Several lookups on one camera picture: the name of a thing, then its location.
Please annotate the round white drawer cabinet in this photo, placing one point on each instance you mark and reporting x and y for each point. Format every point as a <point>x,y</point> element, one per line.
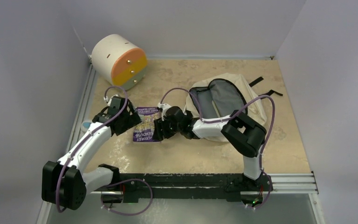
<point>119,61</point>

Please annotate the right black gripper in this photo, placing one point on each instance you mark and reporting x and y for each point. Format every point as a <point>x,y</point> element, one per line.
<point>159,125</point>

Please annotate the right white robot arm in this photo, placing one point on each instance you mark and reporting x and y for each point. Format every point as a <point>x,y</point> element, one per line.
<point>245,134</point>

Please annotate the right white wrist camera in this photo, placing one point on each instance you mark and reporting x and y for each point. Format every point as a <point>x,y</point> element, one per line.
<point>163,107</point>

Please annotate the light blue packaged item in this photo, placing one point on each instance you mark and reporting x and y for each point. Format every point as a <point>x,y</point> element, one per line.
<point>85,125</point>

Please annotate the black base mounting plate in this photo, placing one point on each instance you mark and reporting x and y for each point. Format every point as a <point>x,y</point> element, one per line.
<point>232,187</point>

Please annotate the purple paperback book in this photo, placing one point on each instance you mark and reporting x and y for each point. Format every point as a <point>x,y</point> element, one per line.
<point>143,132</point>

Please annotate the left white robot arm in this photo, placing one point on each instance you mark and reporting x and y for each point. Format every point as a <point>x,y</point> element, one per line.
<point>64,182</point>

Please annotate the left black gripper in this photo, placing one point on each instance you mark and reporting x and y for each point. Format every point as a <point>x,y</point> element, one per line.
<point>133,120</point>

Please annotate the beige canvas backpack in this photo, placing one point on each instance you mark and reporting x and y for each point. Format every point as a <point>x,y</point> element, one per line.
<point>220,95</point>

